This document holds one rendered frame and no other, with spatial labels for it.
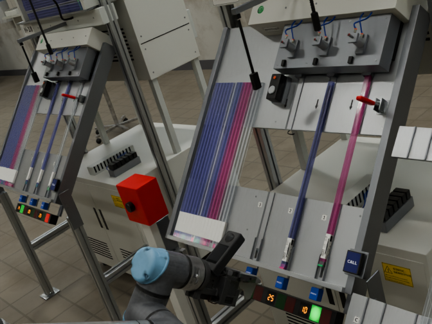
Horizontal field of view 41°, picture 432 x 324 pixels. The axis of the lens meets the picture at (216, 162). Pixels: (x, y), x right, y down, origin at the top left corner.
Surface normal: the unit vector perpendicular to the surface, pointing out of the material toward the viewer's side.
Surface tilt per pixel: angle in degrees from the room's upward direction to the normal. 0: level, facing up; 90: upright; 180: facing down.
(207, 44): 90
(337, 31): 47
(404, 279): 90
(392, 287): 90
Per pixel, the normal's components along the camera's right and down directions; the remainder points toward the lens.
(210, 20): -0.70, 0.45
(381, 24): -0.70, -0.27
